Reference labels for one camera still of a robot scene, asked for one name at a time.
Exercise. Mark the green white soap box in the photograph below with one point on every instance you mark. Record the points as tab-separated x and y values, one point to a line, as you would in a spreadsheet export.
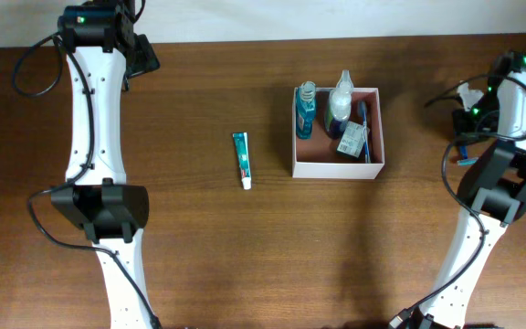
352	140

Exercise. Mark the pink cardboard box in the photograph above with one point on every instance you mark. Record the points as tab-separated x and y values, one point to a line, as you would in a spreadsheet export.
318	158

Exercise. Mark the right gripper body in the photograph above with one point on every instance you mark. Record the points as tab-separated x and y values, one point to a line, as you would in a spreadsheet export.
480	120

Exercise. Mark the blue white toothbrush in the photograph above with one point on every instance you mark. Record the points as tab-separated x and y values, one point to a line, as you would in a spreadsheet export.
362	112

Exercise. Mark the clear foam pump bottle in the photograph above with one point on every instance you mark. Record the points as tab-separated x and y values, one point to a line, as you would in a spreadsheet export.
338	110

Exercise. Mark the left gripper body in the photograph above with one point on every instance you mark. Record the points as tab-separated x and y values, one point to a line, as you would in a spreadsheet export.
142	60

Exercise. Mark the teal toothpaste tube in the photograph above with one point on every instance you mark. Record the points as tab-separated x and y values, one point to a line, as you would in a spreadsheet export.
241	144

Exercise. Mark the teal mouthwash bottle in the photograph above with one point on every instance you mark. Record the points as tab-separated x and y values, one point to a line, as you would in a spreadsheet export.
305	109

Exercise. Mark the blue disposable razor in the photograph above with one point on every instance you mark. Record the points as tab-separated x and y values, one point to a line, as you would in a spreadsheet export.
464	159

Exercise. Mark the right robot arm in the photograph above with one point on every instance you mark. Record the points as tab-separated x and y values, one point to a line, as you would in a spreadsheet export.
491	194

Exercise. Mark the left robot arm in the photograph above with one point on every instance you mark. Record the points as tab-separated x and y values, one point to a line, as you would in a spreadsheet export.
103	54

